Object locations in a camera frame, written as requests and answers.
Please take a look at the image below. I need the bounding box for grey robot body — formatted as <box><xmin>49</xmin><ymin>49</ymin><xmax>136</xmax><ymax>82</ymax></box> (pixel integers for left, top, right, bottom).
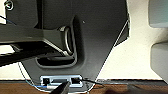
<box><xmin>0</xmin><ymin>25</ymin><xmax>73</xmax><ymax>68</ymax></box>

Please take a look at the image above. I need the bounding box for blue cable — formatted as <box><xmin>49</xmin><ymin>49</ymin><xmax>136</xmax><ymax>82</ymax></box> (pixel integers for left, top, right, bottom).
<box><xmin>0</xmin><ymin>14</ymin><xmax>48</xmax><ymax>90</ymax></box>

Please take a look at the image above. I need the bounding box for thin black cable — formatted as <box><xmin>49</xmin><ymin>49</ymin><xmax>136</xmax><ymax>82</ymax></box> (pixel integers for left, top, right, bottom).
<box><xmin>82</xmin><ymin>77</ymin><xmax>105</xmax><ymax>88</ymax></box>

